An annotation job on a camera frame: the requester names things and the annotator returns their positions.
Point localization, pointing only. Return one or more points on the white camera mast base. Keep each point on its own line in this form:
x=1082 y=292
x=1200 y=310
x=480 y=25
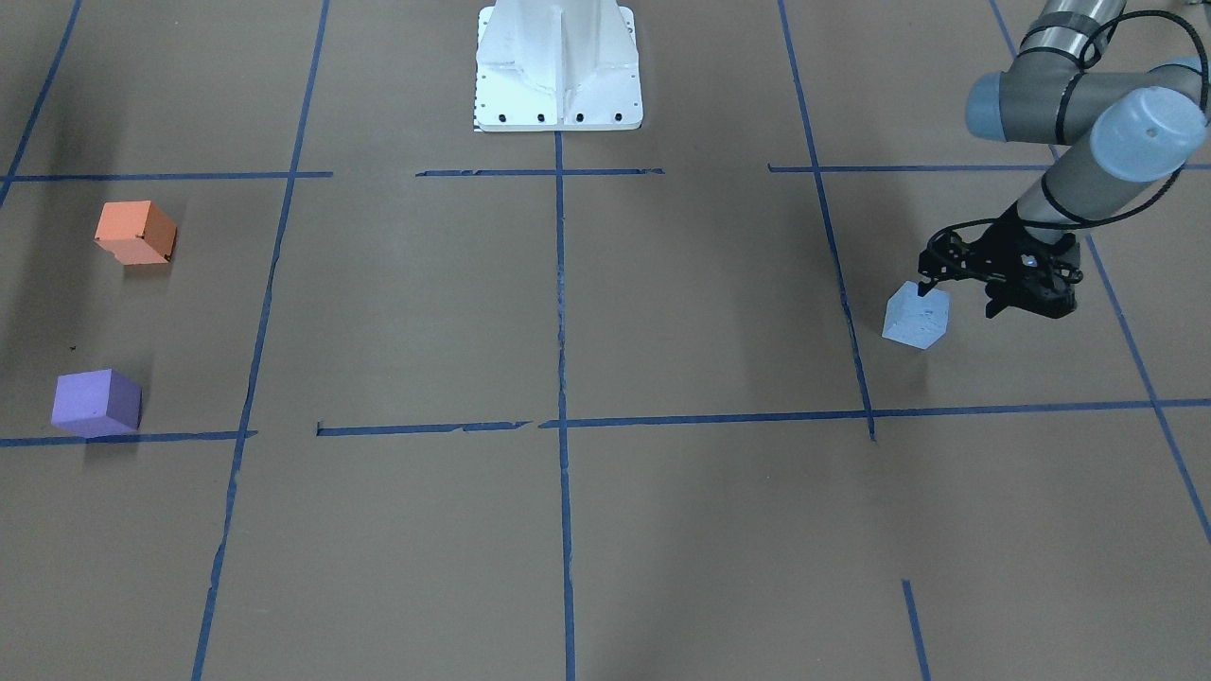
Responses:
x=557 y=66

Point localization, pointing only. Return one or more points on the light blue foam block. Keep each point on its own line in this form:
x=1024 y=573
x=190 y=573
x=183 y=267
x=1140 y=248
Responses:
x=915 y=319

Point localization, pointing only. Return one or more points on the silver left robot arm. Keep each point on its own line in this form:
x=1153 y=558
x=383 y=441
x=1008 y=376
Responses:
x=1122 y=133

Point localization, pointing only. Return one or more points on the purple foam block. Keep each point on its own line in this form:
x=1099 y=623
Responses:
x=96 y=404

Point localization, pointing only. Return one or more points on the orange foam block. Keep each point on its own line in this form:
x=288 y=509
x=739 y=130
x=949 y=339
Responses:
x=136 y=233

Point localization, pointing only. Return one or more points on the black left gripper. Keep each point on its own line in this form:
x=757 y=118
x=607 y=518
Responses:
x=995 y=248

